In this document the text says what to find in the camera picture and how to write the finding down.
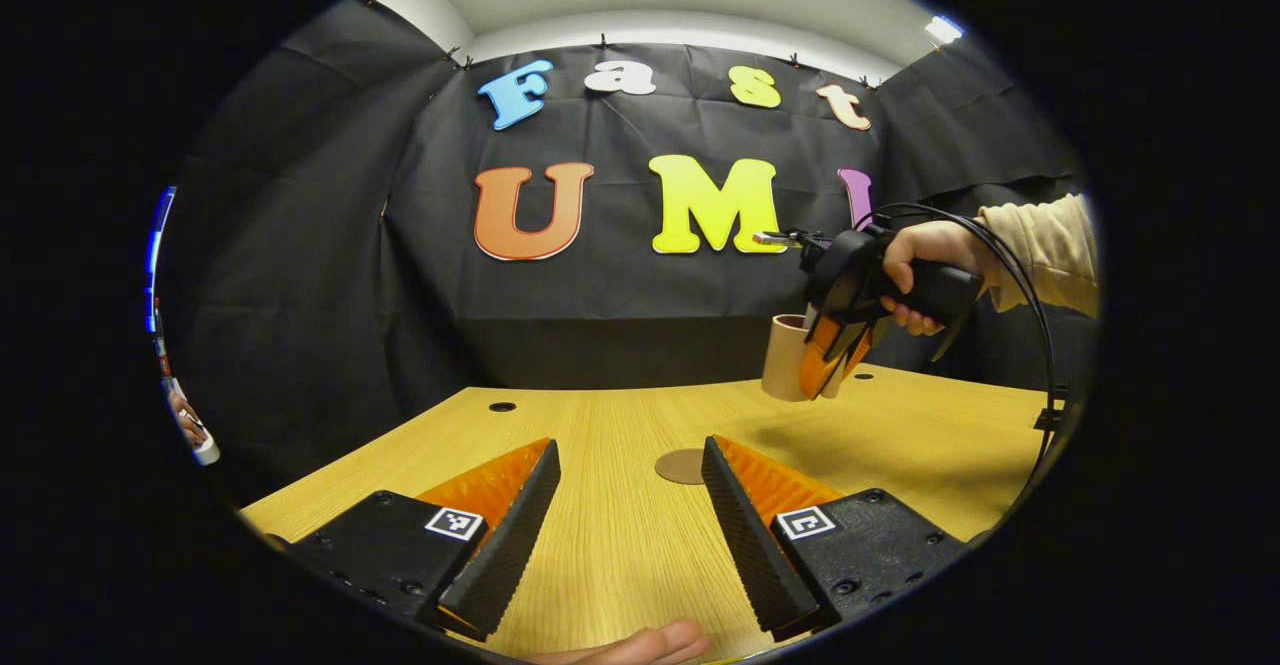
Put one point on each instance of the beige cup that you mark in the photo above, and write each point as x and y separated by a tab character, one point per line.
782	360

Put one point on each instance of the ceiling light panel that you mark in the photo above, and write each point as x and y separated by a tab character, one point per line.
945	28

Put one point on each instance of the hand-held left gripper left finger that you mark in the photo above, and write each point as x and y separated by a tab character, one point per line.
500	545

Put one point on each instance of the black backdrop cloth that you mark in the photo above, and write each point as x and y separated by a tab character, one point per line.
330	275

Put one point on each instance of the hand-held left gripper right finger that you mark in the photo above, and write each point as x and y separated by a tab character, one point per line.
755	545

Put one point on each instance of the round brown coaster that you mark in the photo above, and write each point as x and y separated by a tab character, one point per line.
680	467

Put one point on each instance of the wooden desktop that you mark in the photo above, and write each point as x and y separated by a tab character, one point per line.
620	525

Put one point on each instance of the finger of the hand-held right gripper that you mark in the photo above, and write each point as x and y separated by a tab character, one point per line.
820	360
868	335

